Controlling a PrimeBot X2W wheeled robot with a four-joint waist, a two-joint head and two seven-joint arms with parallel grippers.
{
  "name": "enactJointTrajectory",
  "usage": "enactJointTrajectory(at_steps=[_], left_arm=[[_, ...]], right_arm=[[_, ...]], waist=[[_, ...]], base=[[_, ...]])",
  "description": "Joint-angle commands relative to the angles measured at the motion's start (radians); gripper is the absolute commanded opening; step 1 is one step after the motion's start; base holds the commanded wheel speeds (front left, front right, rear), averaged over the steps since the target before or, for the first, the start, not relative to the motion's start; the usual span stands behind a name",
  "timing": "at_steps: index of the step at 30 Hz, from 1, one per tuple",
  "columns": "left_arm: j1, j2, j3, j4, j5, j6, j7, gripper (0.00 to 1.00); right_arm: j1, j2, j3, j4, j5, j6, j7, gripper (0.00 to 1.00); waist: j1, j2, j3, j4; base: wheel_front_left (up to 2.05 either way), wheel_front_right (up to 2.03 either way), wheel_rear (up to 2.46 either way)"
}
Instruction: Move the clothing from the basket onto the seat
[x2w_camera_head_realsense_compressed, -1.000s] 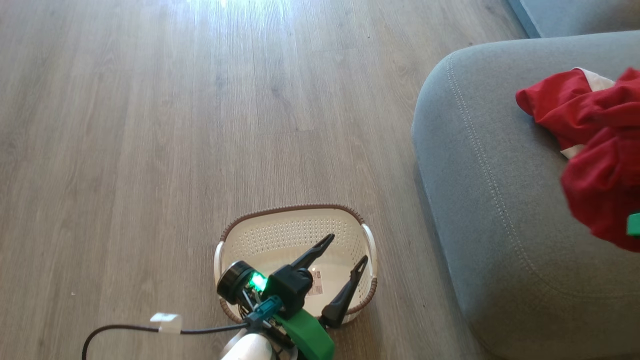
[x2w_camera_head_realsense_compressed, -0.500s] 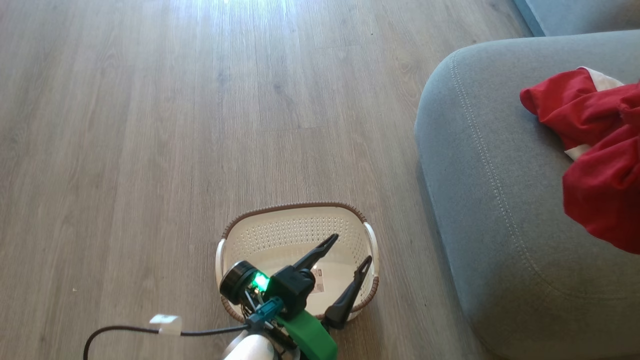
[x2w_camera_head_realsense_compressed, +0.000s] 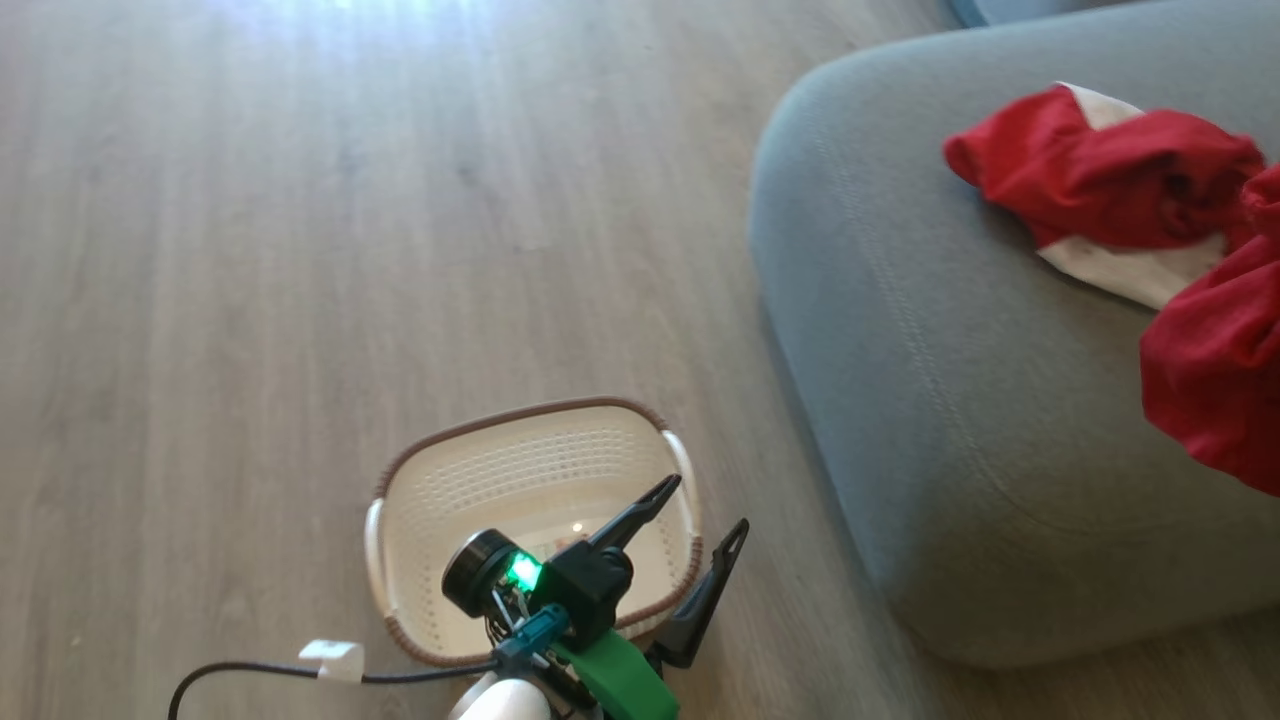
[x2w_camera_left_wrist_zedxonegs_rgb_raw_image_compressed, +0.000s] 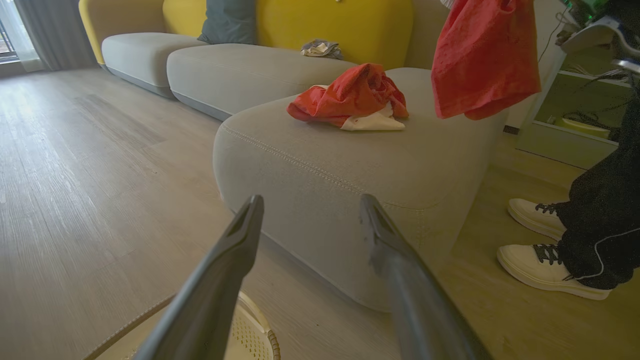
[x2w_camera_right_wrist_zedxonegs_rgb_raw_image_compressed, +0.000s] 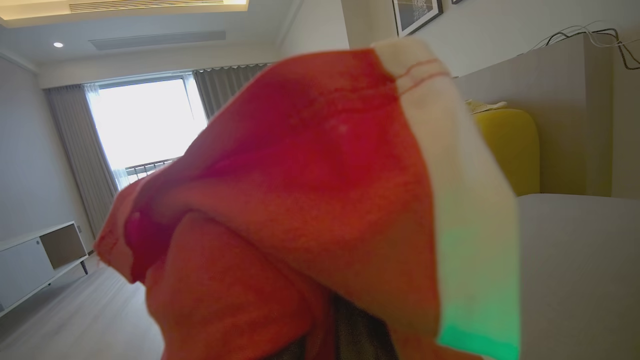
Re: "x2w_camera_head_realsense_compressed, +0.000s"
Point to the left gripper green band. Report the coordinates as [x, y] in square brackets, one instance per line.
[590, 590]

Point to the white garment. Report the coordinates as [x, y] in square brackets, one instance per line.
[1130, 265]

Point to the red garment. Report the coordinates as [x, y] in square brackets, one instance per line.
[1120, 180]

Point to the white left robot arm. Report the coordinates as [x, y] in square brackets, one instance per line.
[505, 700]

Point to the cream laundry basket brown rim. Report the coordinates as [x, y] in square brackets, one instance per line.
[530, 470]

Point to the large grey sofa seat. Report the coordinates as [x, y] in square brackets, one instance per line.
[950, 380]

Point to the grey sofa cushion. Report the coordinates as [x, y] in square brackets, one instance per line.
[1010, 8]

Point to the black round wrist camera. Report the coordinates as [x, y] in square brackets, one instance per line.
[475, 572]

